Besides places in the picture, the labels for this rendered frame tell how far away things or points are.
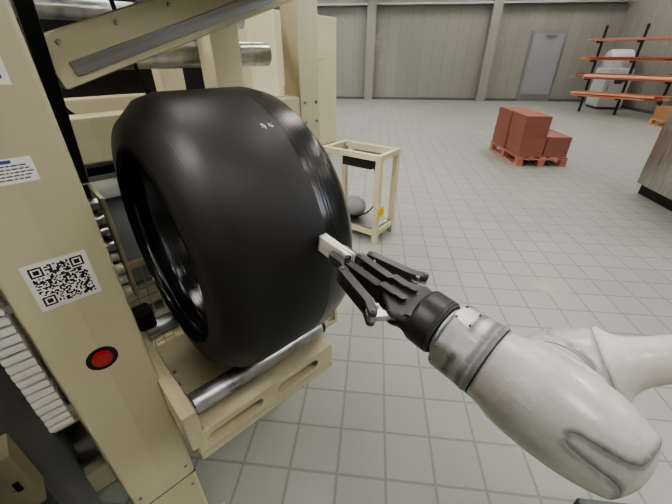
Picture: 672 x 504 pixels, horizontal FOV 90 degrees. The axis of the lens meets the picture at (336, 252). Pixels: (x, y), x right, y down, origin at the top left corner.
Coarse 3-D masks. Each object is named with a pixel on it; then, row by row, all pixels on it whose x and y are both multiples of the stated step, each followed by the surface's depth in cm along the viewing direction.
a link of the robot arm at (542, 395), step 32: (512, 352) 35; (544, 352) 35; (480, 384) 36; (512, 384) 33; (544, 384) 32; (576, 384) 32; (512, 416) 33; (544, 416) 31; (576, 416) 30; (608, 416) 30; (640, 416) 31; (544, 448) 32; (576, 448) 30; (608, 448) 29; (640, 448) 29; (576, 480) 31; (608, 480) 29; (640, 480) 29
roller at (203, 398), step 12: (324, 324) 86; (312, 336) 83; (288, 348) 79; (264, 360) 75; (276, 360) 77; (228, 372) 71; (240, 372) 72; (252, 372) 73; (204, 384) 69; (216, 384) 69; (228, 384) 70; (240, 384) 71; (192, 396) 66; (204, 396) 67; (216, 396) 68; (204, 408) 67
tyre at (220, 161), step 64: (128, 128) 53; (192, 128) 48; (256, 128) 53; (128, 192) 74; (192, 192) 47; (256, 192) 49; (320, 192) 56; (192, 256) 50; (256, 256) 49; (320, 256) 56; (192, 320) 83; (256, 320) 52; (320, 320) 68
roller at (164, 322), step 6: (168, 312) 88; (156, 318) 86; (162, 318) 86; (168, 318) 86; (174, 318) 87; (162, 324) 85; (168, 324) 86; (174, 324) 87; (150, 330) 83; (156, 330) 84; (162, 330) 85; (168, 330) 87; (150, 336) 84; (156, 336) 85
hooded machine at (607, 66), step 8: (608, 56) 1021; (616, 56) 999; (624, 56) 996; (632, 56) 993; (608, 64) 1018; (616, 64) 1003; (624, 64) 1000; (600, 72) 1047; (608, 72) 1008; (616, 72) 1004; (624, 72) 1001; (632, 72) 998; (600, 80) 1044; (608, 80) 1016; (616, 80) 1013; (592, 88) 1083; (600, 88) 1041; (608, 88) 1026; (616, 88) 1023; (592, 104) 1076; (600, 104) 1050; (608, 104) 1046
